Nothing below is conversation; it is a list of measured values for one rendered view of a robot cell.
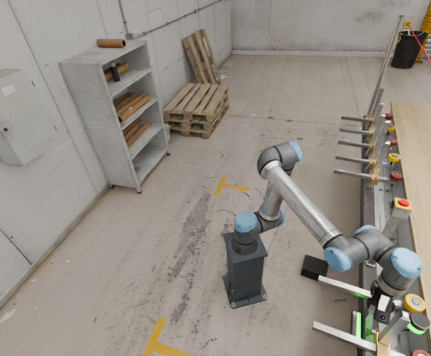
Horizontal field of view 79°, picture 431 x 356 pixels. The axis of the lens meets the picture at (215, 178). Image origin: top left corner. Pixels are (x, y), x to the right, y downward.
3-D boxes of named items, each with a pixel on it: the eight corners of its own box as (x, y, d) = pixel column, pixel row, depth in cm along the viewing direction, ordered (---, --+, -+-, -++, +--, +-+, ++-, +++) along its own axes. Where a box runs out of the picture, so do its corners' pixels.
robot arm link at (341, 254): (248, 147, 131) (347, 265, 86) (270, 141, 134) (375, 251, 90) (246, 165, 139) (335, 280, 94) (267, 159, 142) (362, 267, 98)
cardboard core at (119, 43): (95, 39, 273) (120, 39, 265) (100, 38, 279) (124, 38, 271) (98, 48, 278) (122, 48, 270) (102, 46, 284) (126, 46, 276)
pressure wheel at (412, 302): (408, 324, 124) (418, 313, 117) (393, 309, 130) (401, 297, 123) (420, 316, 126) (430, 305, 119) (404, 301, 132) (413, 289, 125)
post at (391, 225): (365, 265, 159) (393, 215, 130) (365, 259, 162) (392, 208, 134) (374, 268, 157) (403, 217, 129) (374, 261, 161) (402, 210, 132)
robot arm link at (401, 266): (404, 241, 91) (432, 264, 84) (391, 261, 99) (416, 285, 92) (384, 251, 89) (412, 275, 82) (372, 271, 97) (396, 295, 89)
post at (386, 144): (364, 193, 213) (385, 142, 183) (364, 190, 216) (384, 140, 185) (369, 194, 212) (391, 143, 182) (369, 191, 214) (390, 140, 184)
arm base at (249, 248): (235, 258, 180) (235, 249, 174) (228, 236, 194) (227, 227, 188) (261, 251, 182) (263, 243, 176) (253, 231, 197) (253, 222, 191)
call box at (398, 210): (389, 217, 130) (395, 205, 125) (388, 208, 135) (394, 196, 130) (405, 220, 128) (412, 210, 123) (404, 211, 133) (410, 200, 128)
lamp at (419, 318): (390, 345, 109) (412, 323, 95) (389, 332, 113) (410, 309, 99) (407, 352, 107) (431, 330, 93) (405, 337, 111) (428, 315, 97)
